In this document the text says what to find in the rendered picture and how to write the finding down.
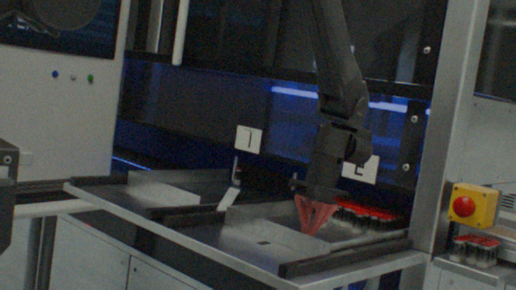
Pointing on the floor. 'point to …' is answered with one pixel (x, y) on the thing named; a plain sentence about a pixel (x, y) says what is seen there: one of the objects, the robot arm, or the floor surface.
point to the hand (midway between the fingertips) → (307, 234)
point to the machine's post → (444, 138)
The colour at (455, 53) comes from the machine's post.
